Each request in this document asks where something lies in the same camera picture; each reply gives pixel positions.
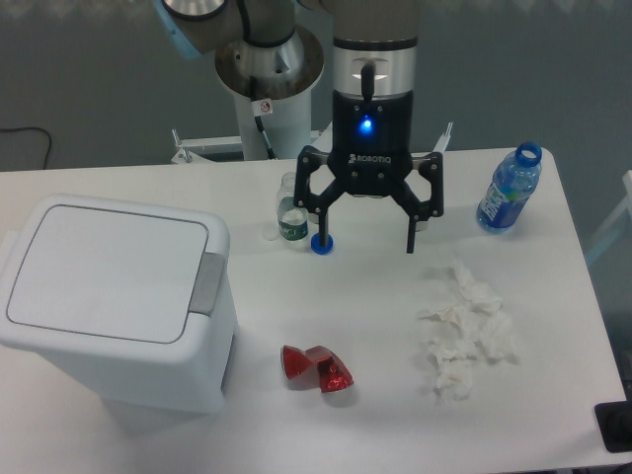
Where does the white push-lid trash can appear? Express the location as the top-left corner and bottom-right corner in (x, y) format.
(1, 195), (237, 413)

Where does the black floor cable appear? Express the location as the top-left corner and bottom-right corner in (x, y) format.
(0, 126), (53, 173)

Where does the crumpled white tissue paper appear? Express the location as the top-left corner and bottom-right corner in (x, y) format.
(418, 259), (519, 401)

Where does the blue plastic bottle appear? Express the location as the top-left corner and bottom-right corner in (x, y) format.
(476, 141), (542, 233)

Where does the black device at edge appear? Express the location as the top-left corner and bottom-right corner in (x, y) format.
(594, 401), (632, 453)

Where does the crushed red can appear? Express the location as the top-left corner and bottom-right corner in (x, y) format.
(280, 345), (355, 393)

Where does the blue bottle cap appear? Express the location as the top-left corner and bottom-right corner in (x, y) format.
(310, 233), (334, 256)

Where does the white frame at right edge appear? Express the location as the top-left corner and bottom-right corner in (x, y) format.
(585, 171), (631, 268)

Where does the clear plastic bottle green label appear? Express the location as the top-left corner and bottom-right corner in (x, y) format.
(276, 172), (308, 247)

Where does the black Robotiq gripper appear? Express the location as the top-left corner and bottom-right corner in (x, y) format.
(292, 88), (445, 255)

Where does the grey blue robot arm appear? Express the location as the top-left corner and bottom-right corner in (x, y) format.
(155, 1), (443, 253)

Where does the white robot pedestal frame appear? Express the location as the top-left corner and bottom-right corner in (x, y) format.
(170, 93), (455, 165)

